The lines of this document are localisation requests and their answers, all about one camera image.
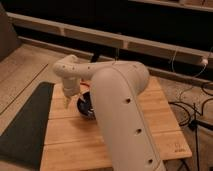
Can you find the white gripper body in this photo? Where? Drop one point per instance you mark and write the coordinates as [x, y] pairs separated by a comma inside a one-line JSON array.
[[71, 86]]

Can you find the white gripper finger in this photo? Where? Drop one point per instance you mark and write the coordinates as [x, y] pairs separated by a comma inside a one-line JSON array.
[[67, 102]]

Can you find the dark ceramic bowl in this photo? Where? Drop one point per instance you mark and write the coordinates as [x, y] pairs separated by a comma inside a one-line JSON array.
[[84, 106]]

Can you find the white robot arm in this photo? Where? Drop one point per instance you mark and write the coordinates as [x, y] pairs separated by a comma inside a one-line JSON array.
[[114, 90]]

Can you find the dark green floor mat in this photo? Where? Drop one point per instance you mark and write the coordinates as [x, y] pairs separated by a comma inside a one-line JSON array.
[[23, 140]]

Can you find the black stand leg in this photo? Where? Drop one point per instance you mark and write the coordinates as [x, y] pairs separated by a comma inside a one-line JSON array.
[[199, 133]]

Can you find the white shelf rail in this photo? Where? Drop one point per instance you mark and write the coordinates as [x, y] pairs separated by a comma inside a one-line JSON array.
[[139, 45]]

